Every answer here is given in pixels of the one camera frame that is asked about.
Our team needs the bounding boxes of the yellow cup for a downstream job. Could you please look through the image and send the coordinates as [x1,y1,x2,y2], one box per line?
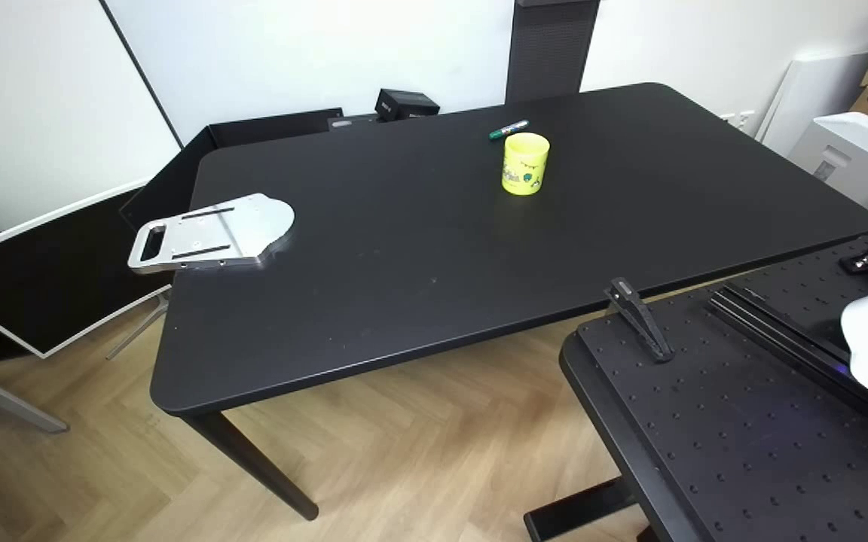
[497,129,554,197]

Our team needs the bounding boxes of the small black box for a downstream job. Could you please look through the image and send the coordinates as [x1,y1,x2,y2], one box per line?
[371,88,445,124]

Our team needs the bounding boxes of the black clamp lever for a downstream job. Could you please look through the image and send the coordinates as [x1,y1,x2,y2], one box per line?
[603,276,679,368]

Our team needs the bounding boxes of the white plastic tray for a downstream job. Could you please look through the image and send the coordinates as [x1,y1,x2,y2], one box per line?
[123,188,300,276]

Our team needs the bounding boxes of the white glossy whiteboard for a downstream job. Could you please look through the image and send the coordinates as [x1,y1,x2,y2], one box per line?
[100,0,519,148]

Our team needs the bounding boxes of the black perforated pillar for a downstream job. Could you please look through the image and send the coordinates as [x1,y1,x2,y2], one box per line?
[505,0,603,108]

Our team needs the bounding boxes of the black desk leg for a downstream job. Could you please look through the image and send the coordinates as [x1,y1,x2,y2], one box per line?
[182,407,322,524]

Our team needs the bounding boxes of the black breadboard table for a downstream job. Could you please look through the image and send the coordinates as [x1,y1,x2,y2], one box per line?
[523,212,868,542]

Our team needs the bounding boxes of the black aluminium rails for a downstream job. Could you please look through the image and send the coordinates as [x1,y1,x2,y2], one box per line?
[707,279,868,431]

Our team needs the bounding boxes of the white leaning panel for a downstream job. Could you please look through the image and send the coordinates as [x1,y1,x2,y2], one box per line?
[753,48,868,158]

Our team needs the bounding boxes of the white box with label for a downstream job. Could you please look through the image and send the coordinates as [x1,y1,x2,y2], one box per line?
[791,108,868,219]

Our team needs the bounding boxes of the grey metal leg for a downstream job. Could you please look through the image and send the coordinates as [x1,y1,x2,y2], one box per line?
[0,356,74,435]

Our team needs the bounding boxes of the white wall outlet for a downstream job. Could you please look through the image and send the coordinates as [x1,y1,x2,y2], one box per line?
[730,105,762,136]

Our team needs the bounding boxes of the black monitor with white frame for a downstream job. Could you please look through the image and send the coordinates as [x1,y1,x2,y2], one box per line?
[0,182,178,360]

